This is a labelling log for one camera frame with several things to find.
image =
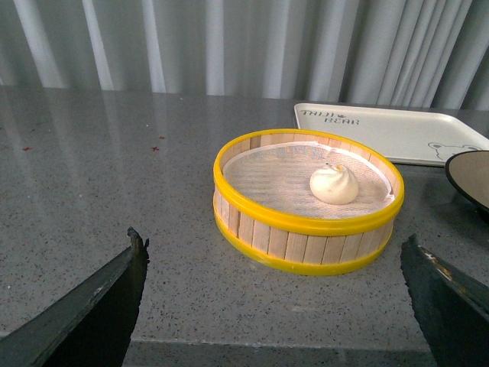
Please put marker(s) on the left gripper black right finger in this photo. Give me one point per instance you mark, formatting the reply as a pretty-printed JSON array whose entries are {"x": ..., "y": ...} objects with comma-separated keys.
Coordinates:
[{"x": 450, "y": 307}]

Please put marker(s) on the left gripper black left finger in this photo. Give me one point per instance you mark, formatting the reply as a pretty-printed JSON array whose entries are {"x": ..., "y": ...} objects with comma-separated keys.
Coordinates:
[{"x": 92, "y": 324}]

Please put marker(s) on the brown plate with black rim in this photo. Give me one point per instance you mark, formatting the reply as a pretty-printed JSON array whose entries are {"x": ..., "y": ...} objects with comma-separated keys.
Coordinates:
[{"x": 468, "y": 174}]

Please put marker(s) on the white steamed bun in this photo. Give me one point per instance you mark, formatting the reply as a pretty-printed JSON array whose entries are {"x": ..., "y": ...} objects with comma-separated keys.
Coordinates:
[{"x": 334, "y": 184}]

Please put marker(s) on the white bear serving tray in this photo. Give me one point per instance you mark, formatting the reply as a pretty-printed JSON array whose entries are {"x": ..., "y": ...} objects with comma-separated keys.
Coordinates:
[{"x": 403, "y": 137}]

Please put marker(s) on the yellow-rimmed wooden steamer basket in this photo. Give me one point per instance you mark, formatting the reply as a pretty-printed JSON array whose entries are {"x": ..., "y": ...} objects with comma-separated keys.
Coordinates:
[{"x": 300, "y": 244}]

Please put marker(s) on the white mesh steamer liner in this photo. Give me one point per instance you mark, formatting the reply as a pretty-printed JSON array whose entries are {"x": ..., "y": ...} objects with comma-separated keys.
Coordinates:
[{"x": 278, "y": 176}]

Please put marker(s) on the grey pleated curtain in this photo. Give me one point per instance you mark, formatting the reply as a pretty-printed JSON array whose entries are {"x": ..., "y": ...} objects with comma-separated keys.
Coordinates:
[{"x": 385, "y": 53}]

